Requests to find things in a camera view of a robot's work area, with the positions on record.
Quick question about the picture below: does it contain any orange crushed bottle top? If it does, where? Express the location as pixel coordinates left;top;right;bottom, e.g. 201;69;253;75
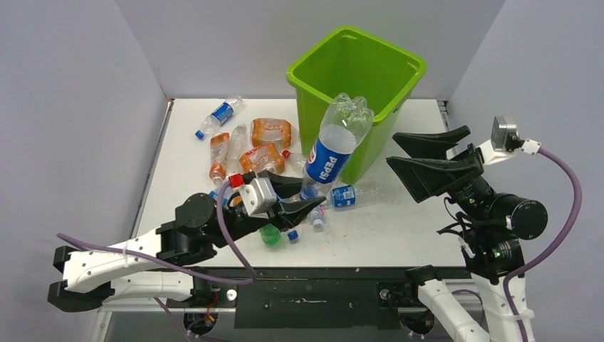
250;118;293;149

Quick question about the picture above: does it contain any clear bottle no label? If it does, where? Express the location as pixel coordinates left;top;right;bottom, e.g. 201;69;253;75
226;124;247;176

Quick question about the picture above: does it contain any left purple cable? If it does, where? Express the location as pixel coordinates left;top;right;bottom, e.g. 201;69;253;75
56;181;258;342

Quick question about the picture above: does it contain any small orange label bottle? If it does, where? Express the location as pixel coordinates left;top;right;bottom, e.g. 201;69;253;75
209;133;230;186

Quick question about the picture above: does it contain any green bottle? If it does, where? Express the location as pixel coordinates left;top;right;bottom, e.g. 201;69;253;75
259;224;281;246

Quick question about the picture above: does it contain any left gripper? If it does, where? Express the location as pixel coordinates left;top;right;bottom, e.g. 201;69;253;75
209;172;324;248

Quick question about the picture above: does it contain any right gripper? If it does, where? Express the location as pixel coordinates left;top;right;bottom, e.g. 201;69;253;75
385;124;496;227

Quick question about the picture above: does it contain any orange crushed bottle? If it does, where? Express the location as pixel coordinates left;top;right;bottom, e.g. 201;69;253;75
250;118;293;149
239;142;286;175

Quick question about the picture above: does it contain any large pepsi bottle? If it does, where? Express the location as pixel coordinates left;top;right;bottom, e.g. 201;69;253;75
300;93;375;200

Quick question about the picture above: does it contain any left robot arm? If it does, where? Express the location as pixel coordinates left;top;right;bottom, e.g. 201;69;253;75
47;171;323;313

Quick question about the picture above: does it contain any crushed blue label bottle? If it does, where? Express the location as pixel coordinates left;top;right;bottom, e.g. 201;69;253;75
209;189;226;204

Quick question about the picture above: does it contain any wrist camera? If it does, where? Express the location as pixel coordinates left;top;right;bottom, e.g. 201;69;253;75
477;116;543;166
229;174;278;217

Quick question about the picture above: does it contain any red label bottle by bin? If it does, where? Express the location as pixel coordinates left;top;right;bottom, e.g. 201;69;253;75
281;150;307;178

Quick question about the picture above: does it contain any orange crushed bottle middle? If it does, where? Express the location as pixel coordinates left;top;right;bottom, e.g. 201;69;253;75
239;142;286;175

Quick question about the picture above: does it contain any green plastic bin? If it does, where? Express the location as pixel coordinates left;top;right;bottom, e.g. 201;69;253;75
286;26;427;185

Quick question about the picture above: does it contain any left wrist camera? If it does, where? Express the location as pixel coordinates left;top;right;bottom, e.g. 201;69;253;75
229;174;278;217

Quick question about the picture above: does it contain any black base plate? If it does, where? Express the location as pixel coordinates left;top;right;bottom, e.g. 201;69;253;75
118;266;496;330

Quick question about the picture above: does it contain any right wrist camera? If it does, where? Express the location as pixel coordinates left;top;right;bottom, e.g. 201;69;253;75
477;116;543;166

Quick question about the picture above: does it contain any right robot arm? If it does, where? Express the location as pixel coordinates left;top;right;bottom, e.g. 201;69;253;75
387;123;548;341

